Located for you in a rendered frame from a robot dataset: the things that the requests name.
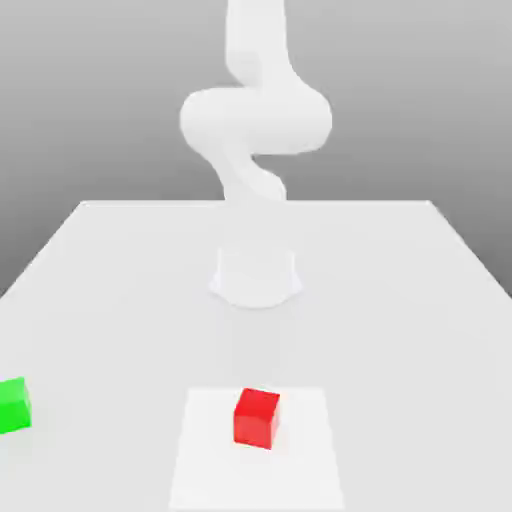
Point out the small red cube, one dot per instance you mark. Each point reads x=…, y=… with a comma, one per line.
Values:
x=256, y=418

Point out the small green cube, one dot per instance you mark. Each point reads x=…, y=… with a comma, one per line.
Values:
x=14, y=406

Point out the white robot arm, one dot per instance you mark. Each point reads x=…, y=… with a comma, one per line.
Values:
x=256, y=120

